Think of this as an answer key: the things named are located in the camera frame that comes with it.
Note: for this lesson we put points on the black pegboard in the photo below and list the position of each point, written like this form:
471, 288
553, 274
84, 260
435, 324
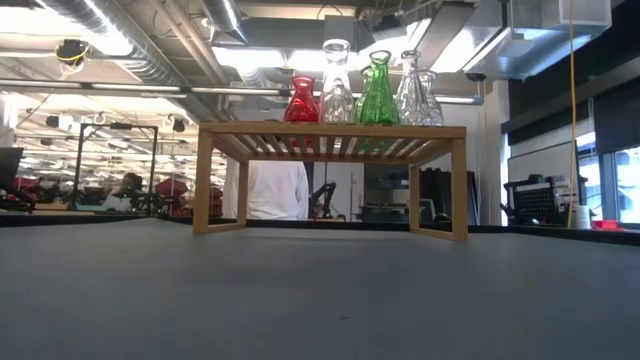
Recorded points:
537, 205

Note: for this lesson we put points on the black ceiling camera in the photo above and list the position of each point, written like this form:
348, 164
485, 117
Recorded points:
71, 51

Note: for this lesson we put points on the black metal stand frame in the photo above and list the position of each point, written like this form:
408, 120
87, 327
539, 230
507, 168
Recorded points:
125, 125

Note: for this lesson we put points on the red box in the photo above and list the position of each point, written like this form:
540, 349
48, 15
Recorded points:
606, 225

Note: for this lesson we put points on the person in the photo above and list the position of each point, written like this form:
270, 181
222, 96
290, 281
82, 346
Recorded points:
122, 195
275, 192

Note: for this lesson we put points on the long ceiling light bar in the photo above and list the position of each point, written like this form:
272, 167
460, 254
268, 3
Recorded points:
150, 89

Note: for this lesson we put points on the white paper roll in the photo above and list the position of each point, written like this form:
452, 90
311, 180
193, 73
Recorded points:
583, 217

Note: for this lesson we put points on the black cabinet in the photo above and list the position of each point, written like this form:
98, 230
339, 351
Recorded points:
440, 192

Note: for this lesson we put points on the wooden slatted shelf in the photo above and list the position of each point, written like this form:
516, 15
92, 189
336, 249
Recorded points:
330, 131

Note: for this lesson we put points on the dark monitor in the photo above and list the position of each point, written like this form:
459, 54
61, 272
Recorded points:
10, 170

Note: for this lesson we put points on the conical green glass vase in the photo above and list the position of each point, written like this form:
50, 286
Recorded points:
379, 105

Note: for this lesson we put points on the clear glass vase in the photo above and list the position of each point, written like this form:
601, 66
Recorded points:
434, 110
411, 102
336, 100

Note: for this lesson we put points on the background black robot arm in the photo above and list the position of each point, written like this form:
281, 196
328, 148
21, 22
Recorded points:
322, 196

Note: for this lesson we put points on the silver ventilation duct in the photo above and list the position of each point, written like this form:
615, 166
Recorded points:
525, 50

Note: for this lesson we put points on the red pear-shaped glass vase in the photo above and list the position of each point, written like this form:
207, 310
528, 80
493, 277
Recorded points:
301, 107

